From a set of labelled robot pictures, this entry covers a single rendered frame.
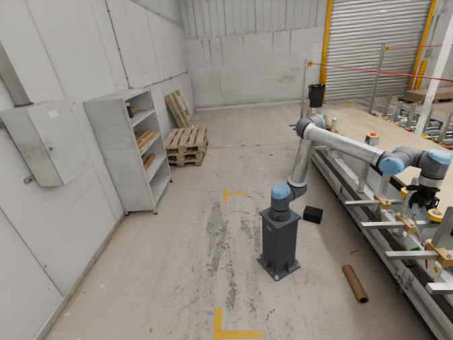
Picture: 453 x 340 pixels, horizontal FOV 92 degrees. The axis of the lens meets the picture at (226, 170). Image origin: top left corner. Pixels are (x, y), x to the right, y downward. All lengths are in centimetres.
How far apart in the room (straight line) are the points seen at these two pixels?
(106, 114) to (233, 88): 654
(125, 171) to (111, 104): 80
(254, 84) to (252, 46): 126
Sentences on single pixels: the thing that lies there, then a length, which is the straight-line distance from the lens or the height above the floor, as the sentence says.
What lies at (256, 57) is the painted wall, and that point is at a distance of 876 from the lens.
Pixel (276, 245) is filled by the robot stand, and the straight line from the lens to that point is 201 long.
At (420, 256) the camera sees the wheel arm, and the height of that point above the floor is 85.
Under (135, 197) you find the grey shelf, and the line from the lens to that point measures 316.
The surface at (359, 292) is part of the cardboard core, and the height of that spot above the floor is 8.
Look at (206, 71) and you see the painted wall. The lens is 879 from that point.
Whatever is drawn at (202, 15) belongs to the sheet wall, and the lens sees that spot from 886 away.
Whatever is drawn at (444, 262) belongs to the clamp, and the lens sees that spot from 160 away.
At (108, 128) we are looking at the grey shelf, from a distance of 283.
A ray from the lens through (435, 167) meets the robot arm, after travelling 140.
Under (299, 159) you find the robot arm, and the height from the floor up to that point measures 111.
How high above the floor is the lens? 185
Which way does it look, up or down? 27 degrees down
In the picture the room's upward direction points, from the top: 6 degrees counter-clockwise
